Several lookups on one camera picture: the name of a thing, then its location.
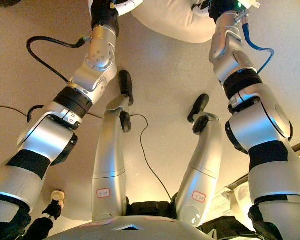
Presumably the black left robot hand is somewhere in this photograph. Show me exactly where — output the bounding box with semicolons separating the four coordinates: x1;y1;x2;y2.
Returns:
90;0;144;38

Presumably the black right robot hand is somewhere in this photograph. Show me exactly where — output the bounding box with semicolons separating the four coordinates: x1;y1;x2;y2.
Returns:
191;0;262;24

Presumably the white tasselled pillow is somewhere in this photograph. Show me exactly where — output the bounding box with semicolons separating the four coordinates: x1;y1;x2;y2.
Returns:
131;0;217;44

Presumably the silver left robot leg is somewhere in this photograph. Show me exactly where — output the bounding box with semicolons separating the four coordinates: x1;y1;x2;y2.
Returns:
91;69;135;222

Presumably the silver robot leg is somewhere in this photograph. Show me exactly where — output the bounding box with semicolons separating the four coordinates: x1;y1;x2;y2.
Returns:
174;93;223;228
91;69;135;222

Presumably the silver right robot leg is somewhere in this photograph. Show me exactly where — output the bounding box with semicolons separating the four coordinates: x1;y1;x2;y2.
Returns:
174;93;223;228

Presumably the small beige object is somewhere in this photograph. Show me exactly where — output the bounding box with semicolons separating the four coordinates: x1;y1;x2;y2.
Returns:
49;189;66;208

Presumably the beige cardboard box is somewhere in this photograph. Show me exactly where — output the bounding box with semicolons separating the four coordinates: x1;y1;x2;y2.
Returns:
221;173;252;216

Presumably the grey robot torso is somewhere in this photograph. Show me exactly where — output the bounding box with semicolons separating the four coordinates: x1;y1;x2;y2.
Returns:
46;215;216;240

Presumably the blue wrist cable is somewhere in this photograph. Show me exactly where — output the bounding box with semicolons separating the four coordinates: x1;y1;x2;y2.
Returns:
241;17;276;75

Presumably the thick black wrist cable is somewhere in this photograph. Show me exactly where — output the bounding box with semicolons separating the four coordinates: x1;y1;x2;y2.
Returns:
26;35;92;124

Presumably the thin black floor cable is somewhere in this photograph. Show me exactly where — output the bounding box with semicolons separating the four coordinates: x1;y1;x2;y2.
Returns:
0;106;173;201

